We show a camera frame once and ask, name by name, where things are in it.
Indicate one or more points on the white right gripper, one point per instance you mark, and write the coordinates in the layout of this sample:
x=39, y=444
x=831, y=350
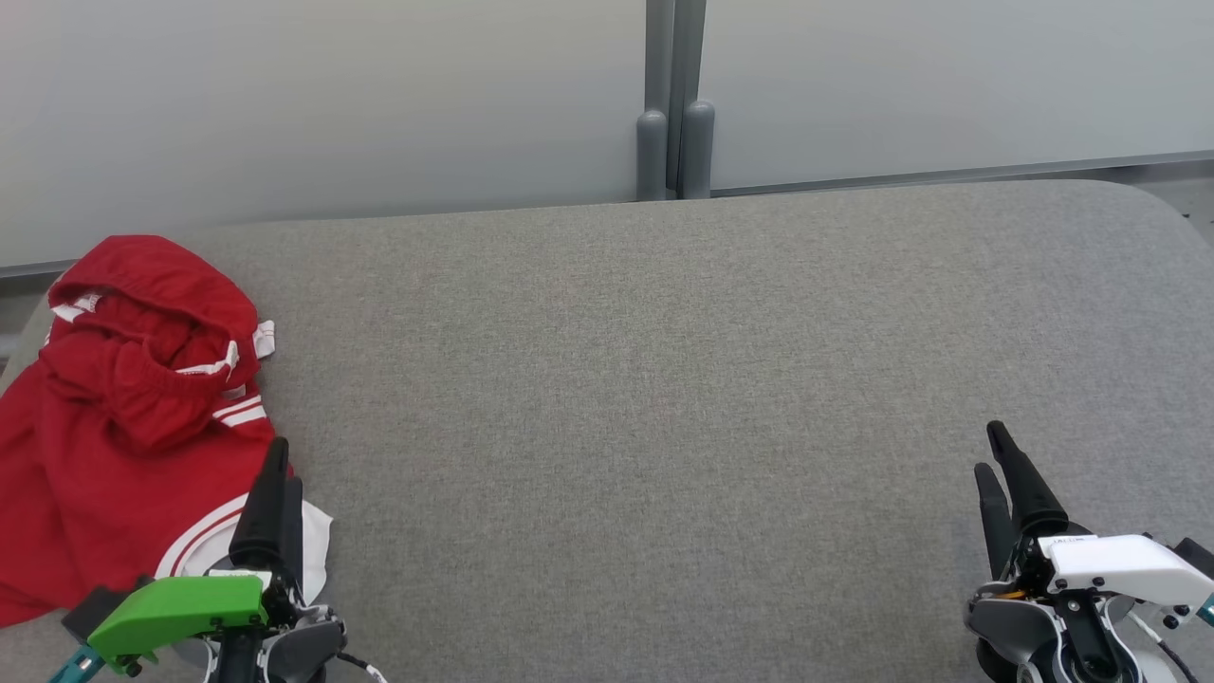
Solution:
x=1110, y=569

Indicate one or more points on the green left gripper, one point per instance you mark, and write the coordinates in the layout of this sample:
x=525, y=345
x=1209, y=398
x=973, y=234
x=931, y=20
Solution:
x=180, y=612

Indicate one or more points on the red jersey with white sleeve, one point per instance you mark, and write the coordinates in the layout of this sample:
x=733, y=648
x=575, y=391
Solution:
x=85, y=512

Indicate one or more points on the red shorts with white stripes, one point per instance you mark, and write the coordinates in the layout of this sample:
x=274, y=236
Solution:
x=152, y=285

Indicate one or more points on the grey fabric sofa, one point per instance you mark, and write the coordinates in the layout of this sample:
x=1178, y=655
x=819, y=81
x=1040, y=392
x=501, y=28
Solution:
x=664, y=398

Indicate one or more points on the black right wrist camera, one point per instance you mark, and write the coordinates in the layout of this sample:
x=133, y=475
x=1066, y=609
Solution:
x=1197, y=558

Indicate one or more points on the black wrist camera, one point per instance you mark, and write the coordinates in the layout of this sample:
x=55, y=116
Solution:
x=1197, y=558
x=90, y=609

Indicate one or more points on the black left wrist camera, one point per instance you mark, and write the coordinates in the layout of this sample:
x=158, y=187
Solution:
x=90, y=609

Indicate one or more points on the teal right camera connector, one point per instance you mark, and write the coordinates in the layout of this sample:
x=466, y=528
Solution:
x=1207, y=612

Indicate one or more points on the teal camera connector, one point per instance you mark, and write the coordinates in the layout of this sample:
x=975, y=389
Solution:
x=1207, y=612
x=76, y=664

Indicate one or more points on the teal left camera connector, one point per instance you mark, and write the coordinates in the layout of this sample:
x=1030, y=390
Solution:
x=76, y=664

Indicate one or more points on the grey wall base rail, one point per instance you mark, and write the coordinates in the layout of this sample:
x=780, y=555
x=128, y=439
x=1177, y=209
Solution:
x=948, y=175
x=33, y=269

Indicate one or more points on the grey round post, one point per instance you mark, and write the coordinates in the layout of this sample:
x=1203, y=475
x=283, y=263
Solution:
x=698, y=152
x=652, y=156

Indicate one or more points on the grey vertical partition frame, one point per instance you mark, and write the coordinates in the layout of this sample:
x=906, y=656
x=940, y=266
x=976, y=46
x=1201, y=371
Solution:
x=675, y=47

